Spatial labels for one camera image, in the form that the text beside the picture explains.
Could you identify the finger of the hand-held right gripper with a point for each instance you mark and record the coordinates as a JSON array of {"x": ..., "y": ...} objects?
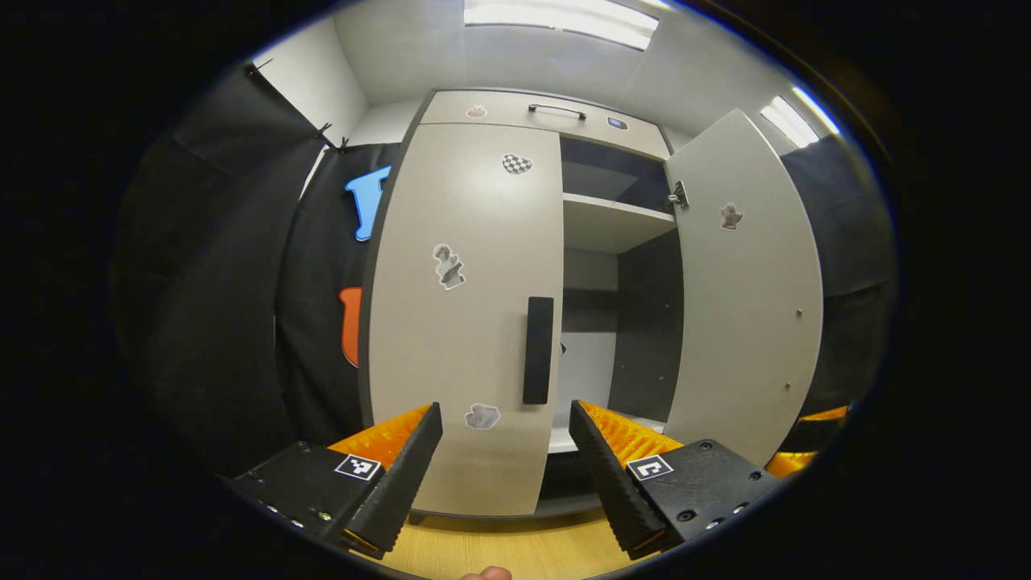
[
  {"x": 826, "y": 414},
  {"x": 789, "y": 465}
]

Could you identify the grey cabinet drawer front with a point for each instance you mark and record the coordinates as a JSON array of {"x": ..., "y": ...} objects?
[{"x": 507, "y": 109}]

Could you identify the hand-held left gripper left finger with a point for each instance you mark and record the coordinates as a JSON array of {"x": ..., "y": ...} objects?
[{"x": 407, "y": 479}]

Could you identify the grey cabinet door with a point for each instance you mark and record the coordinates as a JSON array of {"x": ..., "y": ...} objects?
[
  {"x": 467, "y": 338},
  {"x": 741, "y": 322}
]

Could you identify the black backdrop cloth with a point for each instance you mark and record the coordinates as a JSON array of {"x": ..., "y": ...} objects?
[
  {"x": 854, "y": 266},
  {"x": 209, "y": 282}
]

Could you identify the ceiling light panel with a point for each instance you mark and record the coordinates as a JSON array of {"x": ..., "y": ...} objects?
[
  {"x": 789, "y": 121},
  {"x": 564, "y": 20}
]

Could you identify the metal door hinge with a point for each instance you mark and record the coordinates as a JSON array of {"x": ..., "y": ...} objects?
[{"x": 678, "y": 195}]

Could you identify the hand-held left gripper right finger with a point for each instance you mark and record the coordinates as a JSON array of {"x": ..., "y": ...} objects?
[{"x": 604, "y": 475}]

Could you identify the grey shoe cabinet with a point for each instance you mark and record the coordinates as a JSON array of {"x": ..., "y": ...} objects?
[{"x": 644, "y": 322}]

